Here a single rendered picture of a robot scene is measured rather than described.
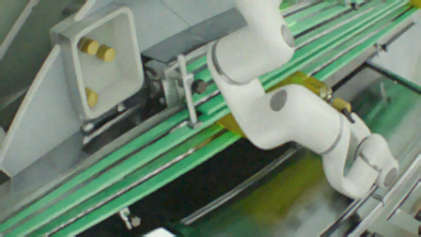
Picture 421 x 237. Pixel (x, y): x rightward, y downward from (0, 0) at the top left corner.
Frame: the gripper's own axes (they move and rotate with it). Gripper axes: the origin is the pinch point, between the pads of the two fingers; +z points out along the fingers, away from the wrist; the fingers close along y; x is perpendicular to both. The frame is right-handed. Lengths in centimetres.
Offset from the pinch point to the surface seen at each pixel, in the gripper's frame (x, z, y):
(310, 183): 8.9, -0.8, -12.4
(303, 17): -11.8, 29.1, 13.6
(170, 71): 29.1, 18.8, 16.0
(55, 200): 68, 7, 4
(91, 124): 49, 28, 7
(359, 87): -30.8, 30.2, -15.8
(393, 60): -80, 64, -35
